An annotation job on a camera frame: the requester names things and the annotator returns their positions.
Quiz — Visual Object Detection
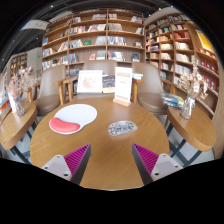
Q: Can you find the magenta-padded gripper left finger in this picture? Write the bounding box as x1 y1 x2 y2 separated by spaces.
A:
41 143 92 186

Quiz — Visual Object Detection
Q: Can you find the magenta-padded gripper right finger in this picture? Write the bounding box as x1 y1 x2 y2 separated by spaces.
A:
131 143 184 186

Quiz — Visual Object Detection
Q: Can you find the transparent computer mouse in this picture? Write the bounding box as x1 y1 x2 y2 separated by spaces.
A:
107 120 138 137

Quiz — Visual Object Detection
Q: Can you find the white mouse pad red rest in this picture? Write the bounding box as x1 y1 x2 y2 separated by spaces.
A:
48 103 98 136

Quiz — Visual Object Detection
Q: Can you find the wooden side table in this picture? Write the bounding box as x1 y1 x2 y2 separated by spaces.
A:
0 100 39 164
165 104 218 168

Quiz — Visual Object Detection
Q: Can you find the glass vase with dried flowers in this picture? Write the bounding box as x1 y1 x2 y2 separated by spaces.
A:
178 58 209 120
6 65 38 118

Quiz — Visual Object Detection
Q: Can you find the stack of colourful books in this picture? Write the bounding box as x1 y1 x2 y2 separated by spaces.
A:
161 92 185 109

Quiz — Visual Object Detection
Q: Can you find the white sign on wooden base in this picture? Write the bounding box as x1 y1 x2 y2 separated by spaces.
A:
112 66 134 108

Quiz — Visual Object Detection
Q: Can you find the white framed floral picture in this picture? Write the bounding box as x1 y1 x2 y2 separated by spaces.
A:
76 69 104 94

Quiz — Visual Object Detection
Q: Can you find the dark cover book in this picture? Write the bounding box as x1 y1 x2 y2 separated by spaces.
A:
101 74 116 94

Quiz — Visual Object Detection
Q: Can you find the light blue book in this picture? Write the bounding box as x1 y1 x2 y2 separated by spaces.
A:
132 72 144 81

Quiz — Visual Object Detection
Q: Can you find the small white table card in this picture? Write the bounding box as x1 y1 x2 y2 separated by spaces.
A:
7 93 17 114

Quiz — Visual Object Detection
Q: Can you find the colourful book display stand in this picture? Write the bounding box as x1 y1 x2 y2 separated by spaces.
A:
0 71 11 116

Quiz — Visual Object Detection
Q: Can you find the small distant bookshelf unit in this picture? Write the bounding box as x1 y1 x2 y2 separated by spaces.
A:
9 52 28 79

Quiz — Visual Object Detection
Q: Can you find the curved wooden bookshelf unit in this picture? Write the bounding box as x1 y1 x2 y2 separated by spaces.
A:
143 13 224 151

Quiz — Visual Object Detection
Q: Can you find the wide wooden bookshelf unit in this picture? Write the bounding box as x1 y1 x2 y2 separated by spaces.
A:
40 8 146 78

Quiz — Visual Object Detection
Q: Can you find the white hanging sign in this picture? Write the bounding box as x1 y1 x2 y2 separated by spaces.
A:
20 19 50 32

